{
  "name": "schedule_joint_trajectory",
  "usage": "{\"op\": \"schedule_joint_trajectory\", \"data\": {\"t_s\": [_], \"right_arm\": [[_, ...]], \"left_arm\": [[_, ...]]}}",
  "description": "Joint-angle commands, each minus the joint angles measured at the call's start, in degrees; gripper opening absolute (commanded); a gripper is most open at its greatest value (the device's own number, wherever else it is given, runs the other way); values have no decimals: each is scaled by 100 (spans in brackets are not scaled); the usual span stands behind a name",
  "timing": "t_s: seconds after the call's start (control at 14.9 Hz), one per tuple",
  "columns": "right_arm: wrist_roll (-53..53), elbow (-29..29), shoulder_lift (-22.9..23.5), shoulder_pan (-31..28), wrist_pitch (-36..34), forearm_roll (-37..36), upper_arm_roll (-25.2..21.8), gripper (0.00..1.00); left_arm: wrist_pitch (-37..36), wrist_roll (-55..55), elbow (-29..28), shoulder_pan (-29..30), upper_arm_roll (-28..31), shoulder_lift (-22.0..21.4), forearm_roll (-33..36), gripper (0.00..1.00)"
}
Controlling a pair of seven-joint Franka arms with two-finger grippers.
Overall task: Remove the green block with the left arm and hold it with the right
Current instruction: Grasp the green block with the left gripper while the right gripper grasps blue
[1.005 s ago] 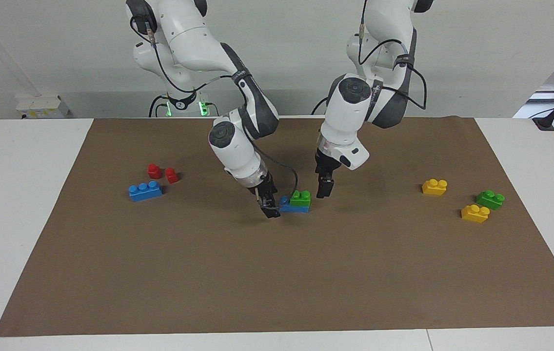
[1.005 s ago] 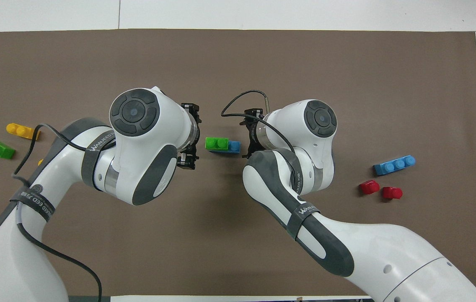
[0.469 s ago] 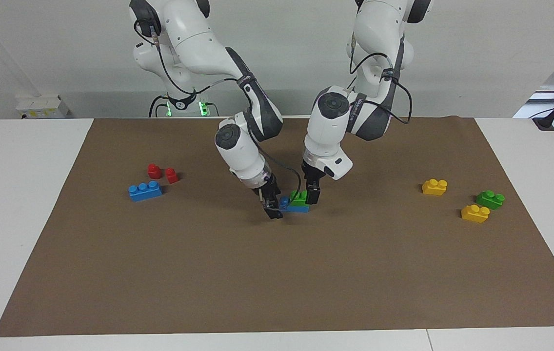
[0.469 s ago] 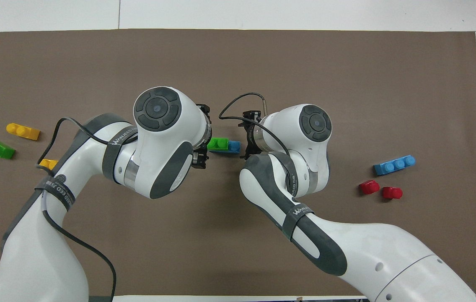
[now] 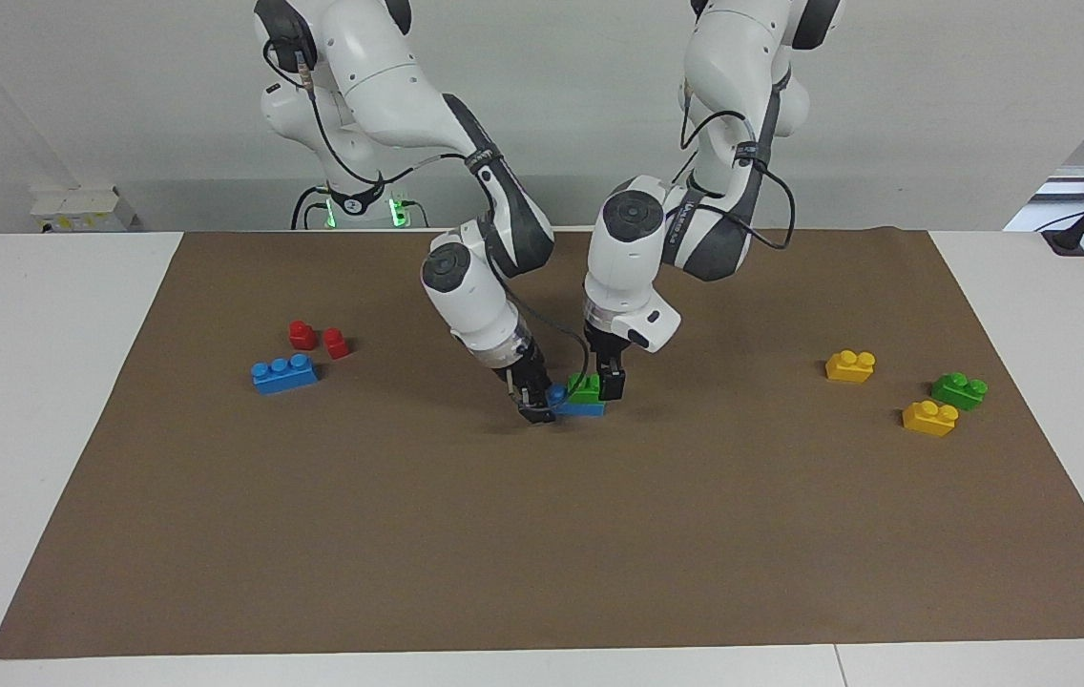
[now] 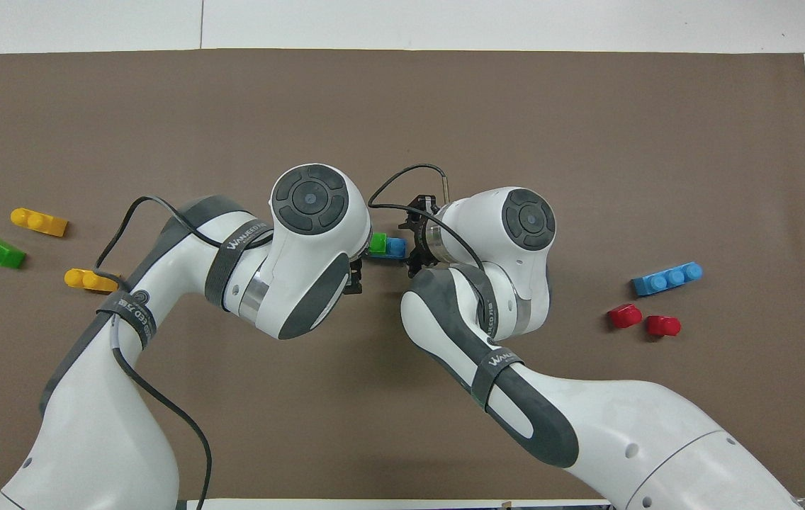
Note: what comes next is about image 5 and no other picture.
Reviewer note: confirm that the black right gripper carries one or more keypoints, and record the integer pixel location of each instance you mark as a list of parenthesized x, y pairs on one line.
[(525, 363)]

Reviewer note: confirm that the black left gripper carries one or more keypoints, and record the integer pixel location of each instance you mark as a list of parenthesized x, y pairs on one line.
[(609, 348)]

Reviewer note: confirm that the green two-stud toy block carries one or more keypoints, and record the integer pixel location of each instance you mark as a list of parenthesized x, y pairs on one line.
[(584, 392), (957, 393)]

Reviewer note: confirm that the blue three-stud toy block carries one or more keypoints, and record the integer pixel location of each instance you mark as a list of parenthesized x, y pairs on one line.
[(585, 410), (284, 377)]

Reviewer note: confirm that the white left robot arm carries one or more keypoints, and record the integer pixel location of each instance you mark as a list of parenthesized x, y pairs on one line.
[(723, 48)]

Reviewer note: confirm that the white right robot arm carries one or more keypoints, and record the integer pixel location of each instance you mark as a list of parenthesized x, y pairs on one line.
[(389, 76)]

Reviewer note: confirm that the red one-stud toy block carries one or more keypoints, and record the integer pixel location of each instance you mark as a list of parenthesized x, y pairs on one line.
[(337, 345), (302, 336)]

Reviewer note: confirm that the yellow two-stud toy block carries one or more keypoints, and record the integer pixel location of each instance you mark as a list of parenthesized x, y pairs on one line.
[(849, 369), (928, 420)]

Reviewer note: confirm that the brown table mat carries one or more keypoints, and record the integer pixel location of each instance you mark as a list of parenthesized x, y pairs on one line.
[(542, 534)]

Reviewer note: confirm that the white box with yellow labels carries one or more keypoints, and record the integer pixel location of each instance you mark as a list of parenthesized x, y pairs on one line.
[(79, 210)]

